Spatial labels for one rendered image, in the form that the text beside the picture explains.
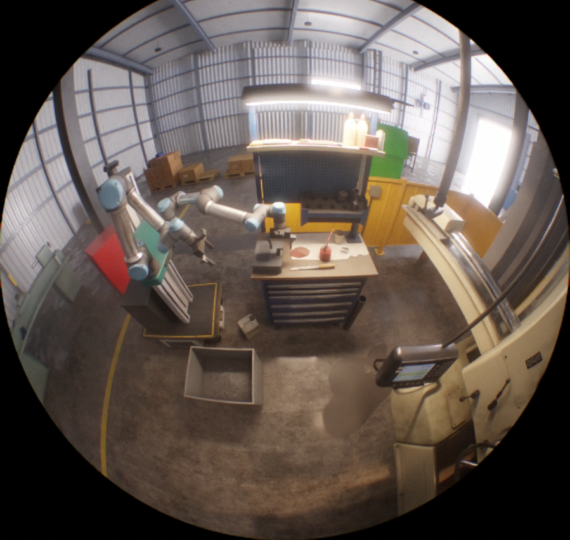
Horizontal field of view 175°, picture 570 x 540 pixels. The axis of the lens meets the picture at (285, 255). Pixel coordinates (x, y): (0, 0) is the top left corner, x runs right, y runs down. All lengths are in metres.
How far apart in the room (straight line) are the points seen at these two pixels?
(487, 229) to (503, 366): 2.87
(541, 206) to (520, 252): 0.35
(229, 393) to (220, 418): 0.42
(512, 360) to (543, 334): 0.19
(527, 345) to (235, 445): 2.09
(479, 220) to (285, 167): 3.32
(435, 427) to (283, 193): 2.14
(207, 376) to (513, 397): 2.06
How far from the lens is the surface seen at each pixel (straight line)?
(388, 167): 4.02
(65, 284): 4.72
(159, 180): 7.11
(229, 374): 1.70
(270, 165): 1.36
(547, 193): 1.62
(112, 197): 0.87
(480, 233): 3.78
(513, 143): 5.73
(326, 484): 2.13
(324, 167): 1.38
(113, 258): 2.96
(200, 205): 1.19
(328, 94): 1.10
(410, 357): 0.76
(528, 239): 1.63
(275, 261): 1.24
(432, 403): 1.68
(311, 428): 1.93
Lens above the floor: 1.91
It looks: 44 degrees down
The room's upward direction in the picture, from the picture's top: 2 degrees counter-clockwise
